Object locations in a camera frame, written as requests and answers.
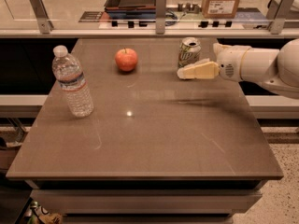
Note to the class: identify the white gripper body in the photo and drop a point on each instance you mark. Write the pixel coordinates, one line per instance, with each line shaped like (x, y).
(230, 62)

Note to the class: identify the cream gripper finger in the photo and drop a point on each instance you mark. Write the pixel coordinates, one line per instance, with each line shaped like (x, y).
(208, 70)
(206, 60)

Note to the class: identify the white green 7up can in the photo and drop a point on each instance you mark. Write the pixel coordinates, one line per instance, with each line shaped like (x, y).
(189, 51)

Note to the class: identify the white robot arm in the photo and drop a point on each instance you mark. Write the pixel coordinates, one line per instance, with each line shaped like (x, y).
(275, 70)

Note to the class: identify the brown cardboard box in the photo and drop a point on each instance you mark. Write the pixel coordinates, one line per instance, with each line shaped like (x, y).
(219, 8)

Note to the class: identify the red apple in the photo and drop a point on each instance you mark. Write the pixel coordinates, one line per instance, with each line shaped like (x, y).
(126, 59)

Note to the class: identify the clear plastic water bottle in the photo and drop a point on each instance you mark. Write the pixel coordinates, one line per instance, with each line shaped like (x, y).
(70, 76)

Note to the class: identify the glass barrier panel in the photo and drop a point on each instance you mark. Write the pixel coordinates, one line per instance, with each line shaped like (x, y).
(18, 17)

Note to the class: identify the right metal glass bracket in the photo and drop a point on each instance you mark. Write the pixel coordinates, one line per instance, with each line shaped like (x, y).
(276, 15)

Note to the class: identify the metal glass bracket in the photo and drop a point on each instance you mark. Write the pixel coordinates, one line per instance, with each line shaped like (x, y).
(276, 15)
(160, 16)
(44, 23)

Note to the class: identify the middle metal glass bracket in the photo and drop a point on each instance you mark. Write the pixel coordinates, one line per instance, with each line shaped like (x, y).
(160, 16)

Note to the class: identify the left metal glass bracket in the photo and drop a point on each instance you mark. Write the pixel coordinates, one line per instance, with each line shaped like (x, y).
(44, 23)

